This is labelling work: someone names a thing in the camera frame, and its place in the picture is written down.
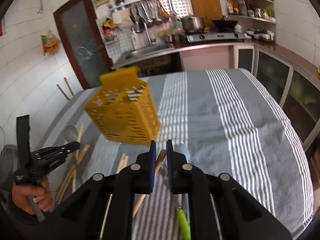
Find corner wall shelf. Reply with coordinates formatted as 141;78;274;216
225;0;277;25

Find green handled fork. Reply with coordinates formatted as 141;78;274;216
175;196;191;240

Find wooden sticks against wall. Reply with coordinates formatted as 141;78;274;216
56;77;74;101

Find bamboo chopstick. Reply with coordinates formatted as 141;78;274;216
116;153;126;174
121;155;129;169
75;124;84;161
56;165;76;204
75;144;90;165
57;169;76;204

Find counter cabinet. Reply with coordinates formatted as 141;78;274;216
232;42;320;153

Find black handled metal spoon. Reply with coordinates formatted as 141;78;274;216
63;126;78;142

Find thin white chopstick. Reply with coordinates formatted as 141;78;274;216
132;149;167;218

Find black wok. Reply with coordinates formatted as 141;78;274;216
212;19;238;33

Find steel cooking pot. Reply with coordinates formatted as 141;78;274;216
181;15;206;31

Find hanging orange bag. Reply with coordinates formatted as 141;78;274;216
41;29;61;56

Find gas stove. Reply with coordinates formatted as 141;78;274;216
186;32;248;43

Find light blue plastic spoon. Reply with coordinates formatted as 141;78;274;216
174;144;190;163

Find yellow perforated utensil holder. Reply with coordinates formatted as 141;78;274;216
84;66;161;146

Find hanging utensil rack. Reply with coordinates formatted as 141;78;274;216
109;0;170;33

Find person left hand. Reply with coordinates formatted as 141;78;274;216
11;177;54;215

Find steel kitchen sink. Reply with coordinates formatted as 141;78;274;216
121;43;175;61

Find rectangular wooden cutting board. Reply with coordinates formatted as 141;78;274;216
191;0;223;25

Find dark glass wooden door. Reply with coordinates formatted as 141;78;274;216
53;0;113;89

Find grey striped tablecloth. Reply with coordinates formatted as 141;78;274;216
37;69;313;239

